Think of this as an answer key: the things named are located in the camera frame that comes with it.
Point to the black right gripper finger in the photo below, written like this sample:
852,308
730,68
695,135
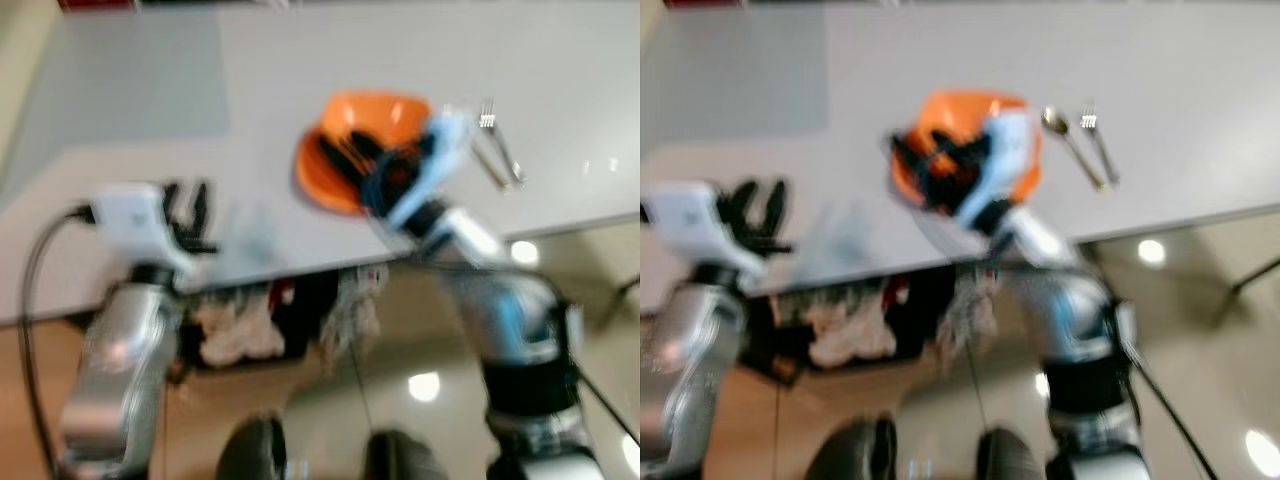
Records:
362,140
945,142
345,165
910,160

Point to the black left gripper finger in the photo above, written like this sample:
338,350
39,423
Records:
775,203
173,205
744,203
201,205

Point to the orange bowl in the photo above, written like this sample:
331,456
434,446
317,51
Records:
960,112
365,115

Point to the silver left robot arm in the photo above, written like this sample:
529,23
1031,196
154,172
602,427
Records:
120,350
685,350

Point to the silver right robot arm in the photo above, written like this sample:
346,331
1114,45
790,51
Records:
520,320
1085,320

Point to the metal spoon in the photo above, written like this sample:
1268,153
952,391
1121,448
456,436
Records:
492,168
1072,145

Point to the metal fork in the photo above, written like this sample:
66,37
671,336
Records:
1100,150
503,150

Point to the black basket with cloths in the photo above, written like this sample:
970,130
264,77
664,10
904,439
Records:
300,310
900,315

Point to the dark chair leg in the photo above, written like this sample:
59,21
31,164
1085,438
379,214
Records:
1250,285
615,298

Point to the red object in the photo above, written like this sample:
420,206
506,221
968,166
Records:
705,3
95,4

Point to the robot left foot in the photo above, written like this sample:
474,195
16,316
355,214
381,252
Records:
252,450
850,450

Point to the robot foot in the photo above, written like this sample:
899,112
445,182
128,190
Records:
400,458
252,450
850,450
1010,458

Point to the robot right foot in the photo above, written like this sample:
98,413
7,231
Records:
400,458
1010,458

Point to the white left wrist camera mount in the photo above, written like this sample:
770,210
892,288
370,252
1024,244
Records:
695,220
135,220

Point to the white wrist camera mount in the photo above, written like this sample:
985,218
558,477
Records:
1005,155
440,150
695,220
135,220

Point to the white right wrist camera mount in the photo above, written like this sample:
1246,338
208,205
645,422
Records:
1005,155
440,150

